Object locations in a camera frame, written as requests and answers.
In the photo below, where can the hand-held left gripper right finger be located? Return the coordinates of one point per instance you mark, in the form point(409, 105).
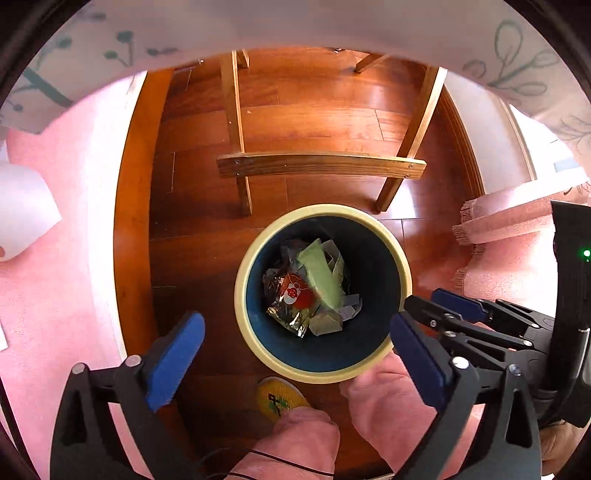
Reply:
point(421, 360)

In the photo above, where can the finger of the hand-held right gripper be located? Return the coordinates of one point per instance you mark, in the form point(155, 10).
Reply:
point(429, 311)
point(457, 304)

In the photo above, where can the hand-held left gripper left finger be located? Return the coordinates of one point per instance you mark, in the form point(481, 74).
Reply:
point(178, 355)

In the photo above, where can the yellow rimmed dark waste bin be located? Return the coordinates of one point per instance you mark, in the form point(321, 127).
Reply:
point(369, 258)

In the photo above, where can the light green packet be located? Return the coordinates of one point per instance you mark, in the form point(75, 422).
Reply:
point(318, 272)

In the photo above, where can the red silver snack bag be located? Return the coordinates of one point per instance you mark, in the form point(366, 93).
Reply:
point(295, 295)

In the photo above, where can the person's right hand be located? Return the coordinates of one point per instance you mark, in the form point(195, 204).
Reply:
point(556, 445)

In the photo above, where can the person's right leg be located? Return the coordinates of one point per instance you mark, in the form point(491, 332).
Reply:
point(378, 406)

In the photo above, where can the person's leg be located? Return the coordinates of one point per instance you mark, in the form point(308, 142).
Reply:
point(295, 443)
point(378, 406)

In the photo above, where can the pink floral blanket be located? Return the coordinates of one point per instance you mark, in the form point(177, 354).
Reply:
point(508, 249)

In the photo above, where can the yellow slipper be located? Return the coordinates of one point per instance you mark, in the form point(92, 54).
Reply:
point(274, 397)

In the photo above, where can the pink bed sheet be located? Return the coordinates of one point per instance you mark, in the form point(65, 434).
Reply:
point(69, 300)

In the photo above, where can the person's left leg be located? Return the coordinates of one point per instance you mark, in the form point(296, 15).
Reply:
point(295, 443)

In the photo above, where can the wooden bed frame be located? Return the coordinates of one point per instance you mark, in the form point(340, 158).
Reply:
point(134, 207)

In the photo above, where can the wooden table frame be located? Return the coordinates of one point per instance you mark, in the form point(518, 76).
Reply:
point(323, 165)

